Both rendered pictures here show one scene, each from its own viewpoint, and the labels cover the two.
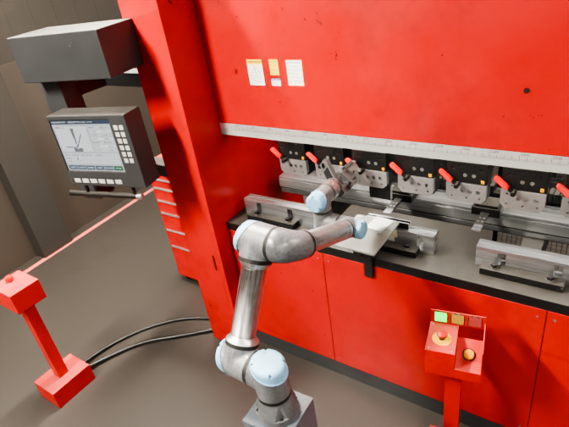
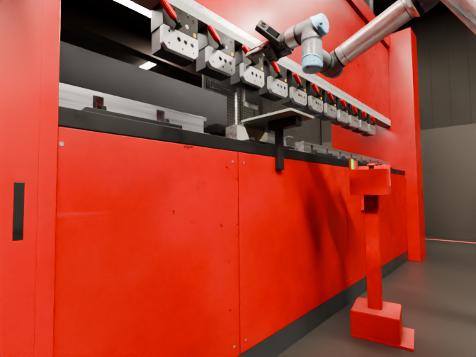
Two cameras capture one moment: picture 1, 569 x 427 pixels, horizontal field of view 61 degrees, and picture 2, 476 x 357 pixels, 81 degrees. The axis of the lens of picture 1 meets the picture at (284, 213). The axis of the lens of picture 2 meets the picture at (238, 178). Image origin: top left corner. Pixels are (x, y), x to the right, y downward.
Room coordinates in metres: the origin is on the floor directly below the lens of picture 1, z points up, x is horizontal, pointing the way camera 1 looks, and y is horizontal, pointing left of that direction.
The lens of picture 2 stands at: (1.81, 0.88, 0.68)
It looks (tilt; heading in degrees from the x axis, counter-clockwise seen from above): 3 degrees up; 275
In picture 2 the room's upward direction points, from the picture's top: 1 degrees counter-clockwise
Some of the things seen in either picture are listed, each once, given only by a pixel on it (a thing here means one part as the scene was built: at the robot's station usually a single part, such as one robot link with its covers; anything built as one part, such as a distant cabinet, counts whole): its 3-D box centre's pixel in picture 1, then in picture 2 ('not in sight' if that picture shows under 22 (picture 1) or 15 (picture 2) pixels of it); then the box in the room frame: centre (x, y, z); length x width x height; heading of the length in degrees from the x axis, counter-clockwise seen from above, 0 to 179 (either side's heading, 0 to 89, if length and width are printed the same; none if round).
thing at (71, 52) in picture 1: (100, 119); not in sight; (2.31, 0.81, 1.52); 0.51 x 0.25 x 0.85; 66
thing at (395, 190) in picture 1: (397, 198); (227, 128); (1.99, -0.54, 1.01); 0.26 x 0.12 x 0.05; 142
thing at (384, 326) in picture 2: not in sight; (382, 321); (1.26, -0.54, 0.06); 0.25 x 0.20 x 0.12; 153
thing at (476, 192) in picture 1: (469, 178); (293, 91); (1.63, -0.73, 1.26); 0.15 x 0.09 x 0.17; 52
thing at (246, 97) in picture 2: (380, 192); (250, 98); (1.86, -0.44, 1.13); 0.10 x 0.02 x 0.10; 52
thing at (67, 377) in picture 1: (42, 336); not in sight; (2.13, 1.46, 0.42); 0.25 x 0.20 x 0.83; 142
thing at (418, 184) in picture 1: (418, 171); (272, 81); (1.75, -0.57, 1.26); 0.15 x 0.09 x 0.17; 52
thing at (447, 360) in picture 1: (455, 345); (370, 176); (1.28, -0.56, 0.75); 0.20 x 0.16 x 0.18; 63
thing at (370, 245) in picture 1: (367, 234); (276, 119); (1.75, -0.35, 1.00); 0.26 x 0.18 x 0.01; 142
